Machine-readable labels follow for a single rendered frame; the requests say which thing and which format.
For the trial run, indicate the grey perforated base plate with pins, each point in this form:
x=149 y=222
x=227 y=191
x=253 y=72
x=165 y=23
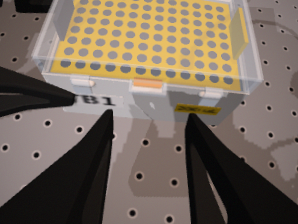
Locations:
x=147 y=181

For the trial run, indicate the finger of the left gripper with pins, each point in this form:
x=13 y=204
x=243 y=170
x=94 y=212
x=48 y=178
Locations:
x=32 y=6
x=26 y=91

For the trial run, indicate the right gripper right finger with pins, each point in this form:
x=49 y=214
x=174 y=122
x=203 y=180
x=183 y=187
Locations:
x=247 y=196

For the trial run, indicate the clear plastic box lid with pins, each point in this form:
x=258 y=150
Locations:
x=124 y=55

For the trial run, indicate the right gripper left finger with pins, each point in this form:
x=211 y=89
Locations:
x=58 y=194

